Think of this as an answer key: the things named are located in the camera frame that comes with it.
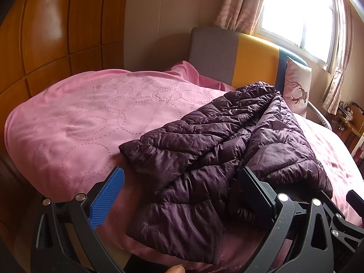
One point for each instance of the pink curtain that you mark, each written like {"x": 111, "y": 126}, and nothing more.
{"x": 332, "y": 95}
{"x": 239, "y": 15}

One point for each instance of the white deer print pillow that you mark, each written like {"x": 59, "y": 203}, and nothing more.
{"x": 297, "y": 84}

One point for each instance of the grey yellow blue headboard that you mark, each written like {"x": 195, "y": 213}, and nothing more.
{"x": 238, "y": 59}

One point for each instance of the person's left hand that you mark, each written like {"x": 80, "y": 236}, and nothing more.
{"x": 176, "y": 269}

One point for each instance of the grey curved bed rail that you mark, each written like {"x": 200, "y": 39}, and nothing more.
{"x": 324, "y": 122}

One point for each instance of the pink bed cover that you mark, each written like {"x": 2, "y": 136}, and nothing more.
{"x": 66, "y": 138}

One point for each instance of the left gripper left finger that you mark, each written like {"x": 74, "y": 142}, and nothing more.
{"x": 53, "y": 251}

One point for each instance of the purple quilted down jacket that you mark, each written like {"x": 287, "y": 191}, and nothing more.
{"x": 189, "y": 170}

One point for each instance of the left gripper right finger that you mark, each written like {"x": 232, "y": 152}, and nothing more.
{"x": 299, "y": 239}

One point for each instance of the left pink curtain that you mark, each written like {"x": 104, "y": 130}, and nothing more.
{"x": 239, "y": 15}

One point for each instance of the right pink curtain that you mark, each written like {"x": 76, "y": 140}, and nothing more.
{"x": 332, "y": 95}

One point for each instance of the wooden desk with clutter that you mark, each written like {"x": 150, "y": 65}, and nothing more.
{"x": 348, "y": 125}

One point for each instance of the bright window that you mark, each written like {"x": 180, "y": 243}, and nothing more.
{"x": 306, "y": 27}

